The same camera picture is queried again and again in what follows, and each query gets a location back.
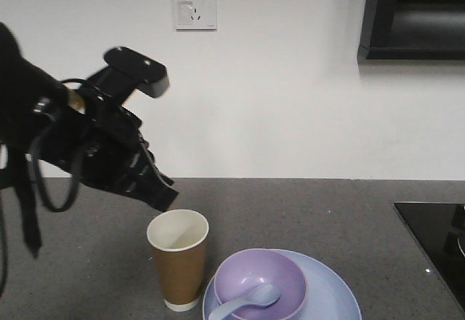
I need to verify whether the white wall power socket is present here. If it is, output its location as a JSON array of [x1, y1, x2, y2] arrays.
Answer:
[[172, 0, 217, 31]]

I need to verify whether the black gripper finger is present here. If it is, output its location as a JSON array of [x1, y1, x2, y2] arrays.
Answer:
[[119, 152, 178, 212]]

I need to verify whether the light blue plate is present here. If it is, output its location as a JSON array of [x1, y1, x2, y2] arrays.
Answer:
[[202, 249, 362, 319]]

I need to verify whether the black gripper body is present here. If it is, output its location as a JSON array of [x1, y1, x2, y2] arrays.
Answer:
[[34, 87, 153, 193]]

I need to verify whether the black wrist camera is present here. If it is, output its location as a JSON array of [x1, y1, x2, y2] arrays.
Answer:
[[87, 47, 170, 105]]

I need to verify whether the light blue plastic spoon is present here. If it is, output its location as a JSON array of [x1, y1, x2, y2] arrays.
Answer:
[[209, 284, 280, 320]]

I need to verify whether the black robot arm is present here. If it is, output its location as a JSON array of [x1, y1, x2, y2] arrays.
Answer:
[[1, 26, 177, 211]]

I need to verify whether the black hanging strap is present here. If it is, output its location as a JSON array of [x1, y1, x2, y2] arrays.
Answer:
[[12, 152, 43, 260]]

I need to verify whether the purple plastic bowl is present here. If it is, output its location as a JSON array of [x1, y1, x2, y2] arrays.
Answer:
[[214, 248, 308, 320]]

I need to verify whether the black induction cooktop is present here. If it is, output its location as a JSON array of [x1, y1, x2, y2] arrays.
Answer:
[[394, 201, 464, 308]]

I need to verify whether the brown paper cup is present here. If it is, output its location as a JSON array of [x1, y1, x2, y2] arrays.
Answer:
[[146, 209, 209, 312]]

